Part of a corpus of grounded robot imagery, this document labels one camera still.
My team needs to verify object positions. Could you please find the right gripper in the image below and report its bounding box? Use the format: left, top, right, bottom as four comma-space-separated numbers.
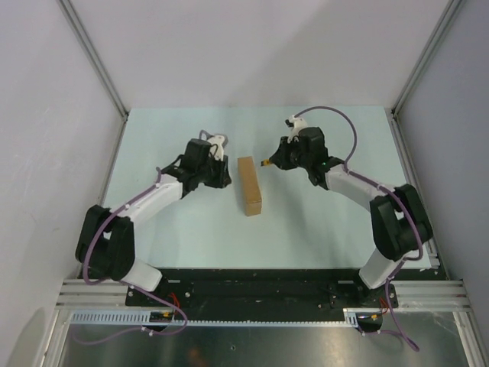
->
270, 135, 311, 171

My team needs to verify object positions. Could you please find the brown cardboard express box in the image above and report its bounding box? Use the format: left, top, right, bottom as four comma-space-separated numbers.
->
238, 156, 262, 216

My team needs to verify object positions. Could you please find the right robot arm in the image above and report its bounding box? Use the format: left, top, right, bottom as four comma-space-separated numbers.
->
261, 127, 433, 307

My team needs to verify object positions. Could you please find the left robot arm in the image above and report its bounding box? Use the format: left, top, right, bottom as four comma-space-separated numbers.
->
76, 130, 232, 306

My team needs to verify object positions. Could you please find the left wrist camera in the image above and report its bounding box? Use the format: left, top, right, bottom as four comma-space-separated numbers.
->
199, 130, 228, 161

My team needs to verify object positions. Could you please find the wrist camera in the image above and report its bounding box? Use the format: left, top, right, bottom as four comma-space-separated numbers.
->
285, 115, 308, 143
199, 130, 228, 161

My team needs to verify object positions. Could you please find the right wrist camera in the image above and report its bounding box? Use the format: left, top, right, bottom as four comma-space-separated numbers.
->
285, 115, 308, 143

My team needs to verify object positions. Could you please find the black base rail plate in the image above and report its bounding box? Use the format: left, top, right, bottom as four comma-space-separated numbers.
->
78, 267, 448, 318

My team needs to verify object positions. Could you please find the grey slotted cable duct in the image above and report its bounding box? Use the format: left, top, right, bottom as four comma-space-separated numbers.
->
68, 308, 362, 330

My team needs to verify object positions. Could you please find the right aluminium frame post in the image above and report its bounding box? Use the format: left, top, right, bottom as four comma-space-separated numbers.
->
390, 0, 466, 116

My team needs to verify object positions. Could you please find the aluminium frame post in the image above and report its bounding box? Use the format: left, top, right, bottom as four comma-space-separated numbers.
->
390, 0, 466, 116
57, 0, 129, 122

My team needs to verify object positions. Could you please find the left aluminium frame post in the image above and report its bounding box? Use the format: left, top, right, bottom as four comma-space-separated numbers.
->
57, 0, 129, 122

